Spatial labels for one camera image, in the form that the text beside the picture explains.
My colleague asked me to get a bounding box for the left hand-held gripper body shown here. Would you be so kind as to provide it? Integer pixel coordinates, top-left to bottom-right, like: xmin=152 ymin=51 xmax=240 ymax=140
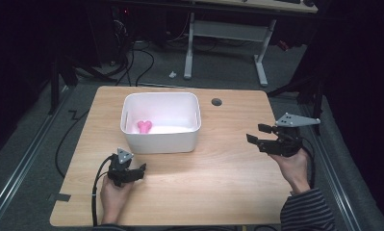
xmin=107 ymin=147 xmax=135 ymax=188

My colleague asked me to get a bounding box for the person's right hand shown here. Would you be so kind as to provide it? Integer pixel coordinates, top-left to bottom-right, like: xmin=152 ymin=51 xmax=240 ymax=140
xmin=269 ymin=148 xmax=311 ymax=195

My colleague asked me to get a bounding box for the dark metal stand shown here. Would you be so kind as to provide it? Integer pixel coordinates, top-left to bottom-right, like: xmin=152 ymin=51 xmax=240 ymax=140
xmin=266 ymin=64 xmax=326 ymax=137
xmin=47 ymin=47 xmax=116 ymax=116

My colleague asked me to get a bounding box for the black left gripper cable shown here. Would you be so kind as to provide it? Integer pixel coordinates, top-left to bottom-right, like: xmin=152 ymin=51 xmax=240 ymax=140
xmin=90 ymin=154 xmax=115 ymax=228

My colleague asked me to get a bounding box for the grey tape strip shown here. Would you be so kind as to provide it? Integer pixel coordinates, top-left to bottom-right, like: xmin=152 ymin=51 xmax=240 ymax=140
xmin=47 ymin=192 xmax=72 ymax=203

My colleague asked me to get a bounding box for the black computer tower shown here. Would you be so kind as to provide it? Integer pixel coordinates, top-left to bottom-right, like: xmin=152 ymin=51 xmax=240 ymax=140
xmin=85 ymin=4 xmax=135 ymax=68

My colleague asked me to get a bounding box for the person's left hand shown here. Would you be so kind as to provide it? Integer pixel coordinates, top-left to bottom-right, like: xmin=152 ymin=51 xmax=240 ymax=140
xmin=99 ymin=175 xmax=134 ymax=225

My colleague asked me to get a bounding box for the white plastic bin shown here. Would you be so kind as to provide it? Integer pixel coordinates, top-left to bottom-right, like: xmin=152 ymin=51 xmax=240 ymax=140
xmin=120 ymin=91 xmax=202 ymax=154

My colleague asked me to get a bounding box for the bundle of black cables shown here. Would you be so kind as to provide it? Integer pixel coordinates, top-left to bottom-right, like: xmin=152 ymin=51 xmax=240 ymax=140
xmin=114 ymin=18 xmax=156 ymax=88

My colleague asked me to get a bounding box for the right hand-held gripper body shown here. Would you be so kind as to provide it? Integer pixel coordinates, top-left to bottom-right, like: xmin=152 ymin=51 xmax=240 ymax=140
xmin=269 ymin=113 xmax=321 ymax=158

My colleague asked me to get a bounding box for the metal floor rail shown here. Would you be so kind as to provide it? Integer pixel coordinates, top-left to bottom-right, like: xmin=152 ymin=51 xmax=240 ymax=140
xmin=298 ymin=103 xmax=363 ymax=231
xmin=0 ymin=86 xmax=72 ymax=225

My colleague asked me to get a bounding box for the black floor cable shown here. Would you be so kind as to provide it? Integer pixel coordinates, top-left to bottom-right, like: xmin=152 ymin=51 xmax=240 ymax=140
xmin=54 ymin=109 xmax=91 ymax=179

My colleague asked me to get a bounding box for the pink bone toy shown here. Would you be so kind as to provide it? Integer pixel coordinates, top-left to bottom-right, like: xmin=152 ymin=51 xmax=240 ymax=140
xmin=137 ymin=119 xmax=153 ymax=135

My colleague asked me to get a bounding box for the grey-legged wooden desk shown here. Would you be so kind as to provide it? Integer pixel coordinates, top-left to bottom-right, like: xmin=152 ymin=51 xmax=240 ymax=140
xmin=182 ymin=0 xmax=319 ymax=88

